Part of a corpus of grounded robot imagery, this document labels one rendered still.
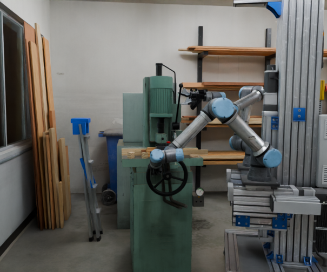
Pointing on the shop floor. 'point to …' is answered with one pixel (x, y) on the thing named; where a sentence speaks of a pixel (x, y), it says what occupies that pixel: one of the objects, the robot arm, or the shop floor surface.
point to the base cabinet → (160, 230)
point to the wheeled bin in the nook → (111, 190)
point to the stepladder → (78, 127)
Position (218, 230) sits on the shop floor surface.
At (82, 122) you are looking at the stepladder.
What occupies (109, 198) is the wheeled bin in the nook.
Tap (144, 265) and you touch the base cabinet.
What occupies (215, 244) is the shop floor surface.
